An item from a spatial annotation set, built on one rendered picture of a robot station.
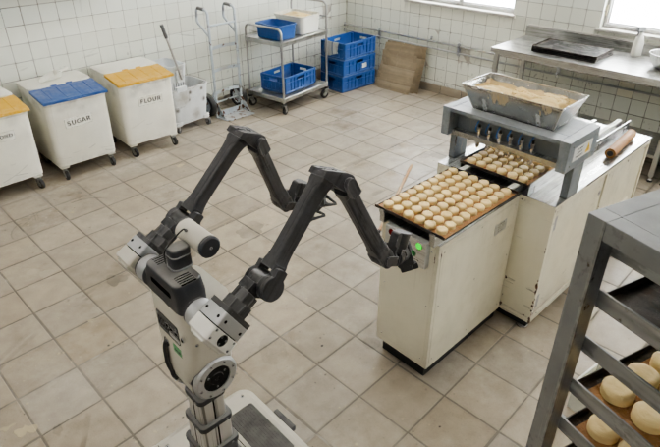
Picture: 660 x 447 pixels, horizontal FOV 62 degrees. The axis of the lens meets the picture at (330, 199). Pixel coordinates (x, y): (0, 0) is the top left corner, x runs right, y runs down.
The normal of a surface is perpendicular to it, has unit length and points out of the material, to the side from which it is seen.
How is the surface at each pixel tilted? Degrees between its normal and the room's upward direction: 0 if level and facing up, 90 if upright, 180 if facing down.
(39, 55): 90
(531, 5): 90
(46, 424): 0
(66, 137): 93
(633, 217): 0
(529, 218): 90
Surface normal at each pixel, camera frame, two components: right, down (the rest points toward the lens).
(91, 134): 0.70, 0.38
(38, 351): 0.00, -0.87
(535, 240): -0.72, 0.34
